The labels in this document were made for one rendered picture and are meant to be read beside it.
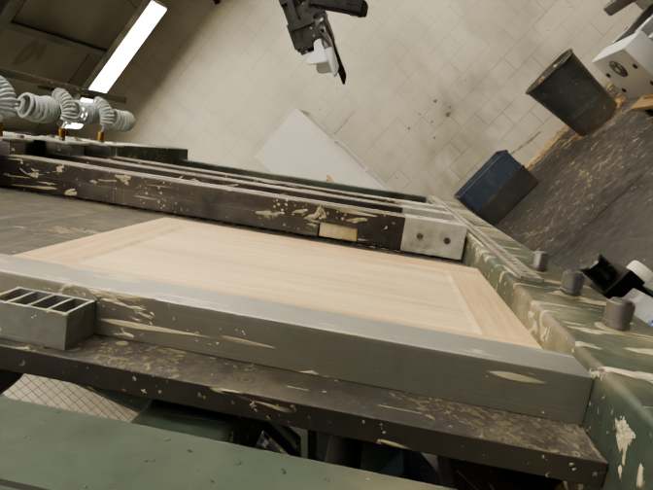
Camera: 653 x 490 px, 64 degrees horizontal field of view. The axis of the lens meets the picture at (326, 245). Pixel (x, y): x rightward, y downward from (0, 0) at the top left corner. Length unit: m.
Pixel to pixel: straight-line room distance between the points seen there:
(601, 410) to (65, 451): 0.35
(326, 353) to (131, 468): 0.23
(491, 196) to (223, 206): 4.10
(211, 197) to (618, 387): 0.88
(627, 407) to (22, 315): 0.44
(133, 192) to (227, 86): 5.24
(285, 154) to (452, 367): 4.37
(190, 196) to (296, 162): 3.60
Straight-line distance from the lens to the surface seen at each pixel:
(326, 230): 1.08
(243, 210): 1.11
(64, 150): 1.55
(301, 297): 0.58
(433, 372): 0.43
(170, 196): 1.16
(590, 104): 5.15
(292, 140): 4.72
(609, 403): 0.43
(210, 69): 6.48
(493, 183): 5.05
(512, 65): 6.16
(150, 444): 0.24
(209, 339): 0.44
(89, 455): 0.23
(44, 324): 0.46
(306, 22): 1.14
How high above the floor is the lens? 1.13
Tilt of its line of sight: 1 degrees down
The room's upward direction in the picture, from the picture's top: 47 degrees counter-clockwise
